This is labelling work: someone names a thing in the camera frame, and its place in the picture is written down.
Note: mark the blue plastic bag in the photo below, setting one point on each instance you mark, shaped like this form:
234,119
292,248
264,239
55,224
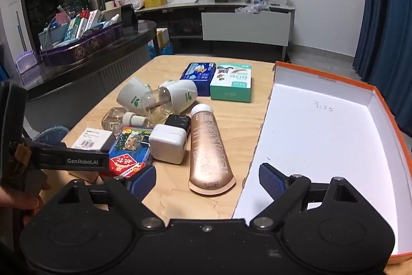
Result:
161,49

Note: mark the rose gold cosmetic tube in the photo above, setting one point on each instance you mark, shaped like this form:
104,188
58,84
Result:
207,152

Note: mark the clear plastic organizer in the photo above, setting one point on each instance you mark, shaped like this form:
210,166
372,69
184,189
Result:
267,1

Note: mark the person's left hand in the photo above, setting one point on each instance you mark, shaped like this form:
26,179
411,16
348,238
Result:
16,201

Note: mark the white box with barcode label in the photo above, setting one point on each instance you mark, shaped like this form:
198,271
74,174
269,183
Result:
93,138

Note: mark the orange white cardboard box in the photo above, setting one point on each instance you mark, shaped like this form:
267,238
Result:
315,139

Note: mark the white mosquito heater with bottle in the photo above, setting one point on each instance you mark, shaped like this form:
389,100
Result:
180,94

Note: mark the red blue playing card box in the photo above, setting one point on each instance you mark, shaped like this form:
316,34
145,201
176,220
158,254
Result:
128,149

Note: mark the blue printed box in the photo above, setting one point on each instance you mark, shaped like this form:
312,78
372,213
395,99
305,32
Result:
198,75

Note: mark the small black box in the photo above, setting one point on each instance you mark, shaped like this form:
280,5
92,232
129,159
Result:
127,15

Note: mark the glass bottle with white cap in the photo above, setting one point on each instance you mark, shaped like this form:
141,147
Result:
116,118

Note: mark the white mosquito repellent heater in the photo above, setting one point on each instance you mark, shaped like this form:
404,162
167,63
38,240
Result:
130,94

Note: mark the green white bandage box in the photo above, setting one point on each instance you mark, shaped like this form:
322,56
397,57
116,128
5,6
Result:
231,83

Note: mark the white TV cabinet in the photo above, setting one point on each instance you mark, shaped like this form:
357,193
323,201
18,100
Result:
244,25

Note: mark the clear bag of small items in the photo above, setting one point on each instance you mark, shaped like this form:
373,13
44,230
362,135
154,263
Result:
249,9

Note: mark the blue curtain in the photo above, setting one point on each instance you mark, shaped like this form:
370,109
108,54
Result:
383,4

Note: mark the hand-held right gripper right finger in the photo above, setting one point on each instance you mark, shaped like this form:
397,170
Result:
272,180

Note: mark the white power adapter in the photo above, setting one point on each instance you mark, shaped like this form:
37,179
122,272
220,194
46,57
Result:
167,144

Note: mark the pile of toiletry boxes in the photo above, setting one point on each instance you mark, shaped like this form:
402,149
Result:
77,25

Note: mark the purple patterned tray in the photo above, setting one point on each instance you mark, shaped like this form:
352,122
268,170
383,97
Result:
83,48

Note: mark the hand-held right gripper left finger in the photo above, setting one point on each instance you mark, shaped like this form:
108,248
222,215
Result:
144,181

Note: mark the dark glass coffee table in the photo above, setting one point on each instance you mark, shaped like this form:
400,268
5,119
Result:
96,59

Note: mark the black power adapter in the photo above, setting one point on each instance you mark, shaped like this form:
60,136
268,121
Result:
178,123

